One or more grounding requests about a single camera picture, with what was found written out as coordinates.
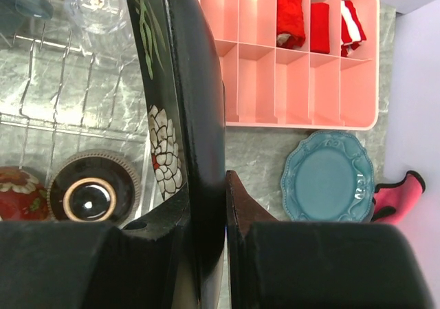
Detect clear glass cup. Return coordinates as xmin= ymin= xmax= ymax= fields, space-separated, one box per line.
xmin=64 ymin=0 xmax=129 ymax=34

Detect pink cloth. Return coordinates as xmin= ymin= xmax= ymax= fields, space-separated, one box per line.
xmin=371 ymin=170 xmax=426 ymax=224

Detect cream bowl brown stripes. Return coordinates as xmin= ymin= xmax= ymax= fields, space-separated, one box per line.
xmin=0 ymin=167 xmax=49 ymax=221

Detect black floral square plate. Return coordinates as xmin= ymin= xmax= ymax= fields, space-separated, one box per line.
xmin=127 ymin=0 xmax=226 ymax=308

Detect green mug cream inside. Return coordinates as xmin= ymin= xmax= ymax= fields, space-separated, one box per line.
xmin=1 ymin=0 xmax=54 ymax=20

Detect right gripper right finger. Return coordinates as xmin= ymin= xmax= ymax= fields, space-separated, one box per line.
xmin=226 ymin=171 xmax=434 ymax=308

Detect wire dish rack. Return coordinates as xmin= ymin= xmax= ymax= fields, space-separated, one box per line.
xmin=1 ymin=0 xmax=162 ymax=215

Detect teal scalloped plate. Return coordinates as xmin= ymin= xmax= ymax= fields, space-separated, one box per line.
xmin=280 ymin=131 xmax=375 ymax=222

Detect red white item in tray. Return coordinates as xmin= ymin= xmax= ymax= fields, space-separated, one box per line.
xmin=340 ymin=0 xmax=366 ymax=57

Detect pink compartment tray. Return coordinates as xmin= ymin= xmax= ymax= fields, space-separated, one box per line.
xmin=199 ymin=0 xmax=380 ymax=131

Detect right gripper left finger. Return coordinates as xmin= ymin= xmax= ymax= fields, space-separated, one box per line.
xmin=1 ymin=181 xmax=199 ymax=308

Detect dark brown patterned bowl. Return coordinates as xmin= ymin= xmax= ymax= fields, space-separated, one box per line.
xmin=47 ymin=149 xmax=141 ymax=226

